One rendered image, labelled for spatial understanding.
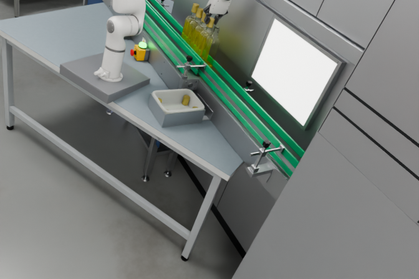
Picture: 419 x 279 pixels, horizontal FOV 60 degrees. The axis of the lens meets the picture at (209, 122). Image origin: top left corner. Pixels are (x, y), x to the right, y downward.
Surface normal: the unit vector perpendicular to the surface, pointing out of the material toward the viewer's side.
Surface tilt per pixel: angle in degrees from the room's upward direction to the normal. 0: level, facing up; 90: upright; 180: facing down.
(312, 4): 90
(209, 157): 0
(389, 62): 90
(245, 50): 90
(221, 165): 0
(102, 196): 0
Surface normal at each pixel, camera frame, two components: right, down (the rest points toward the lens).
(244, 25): -0.83, 0.11
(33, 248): 0.28, -0.78
